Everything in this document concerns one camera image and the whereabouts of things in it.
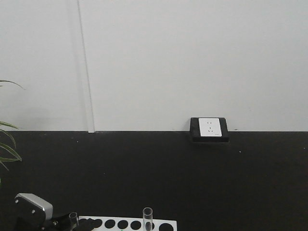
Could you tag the white test tube rack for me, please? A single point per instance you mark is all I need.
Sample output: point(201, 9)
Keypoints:
point(131, 224)

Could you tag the clear glass test tube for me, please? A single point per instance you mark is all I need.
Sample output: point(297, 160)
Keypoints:
point(73, 218)
point(147, 219)

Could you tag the green potted spider plant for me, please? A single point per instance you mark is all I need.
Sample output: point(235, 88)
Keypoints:
point(10, 149)

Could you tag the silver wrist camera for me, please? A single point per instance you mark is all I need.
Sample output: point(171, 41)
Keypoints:
point(30, 205)

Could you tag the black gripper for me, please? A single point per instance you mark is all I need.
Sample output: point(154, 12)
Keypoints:
point(38, 222)

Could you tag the black socket mount box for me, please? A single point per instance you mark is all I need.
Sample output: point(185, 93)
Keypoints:
point(195, 132)

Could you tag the white wall power socket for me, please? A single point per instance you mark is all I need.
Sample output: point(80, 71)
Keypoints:
point(209, 127)

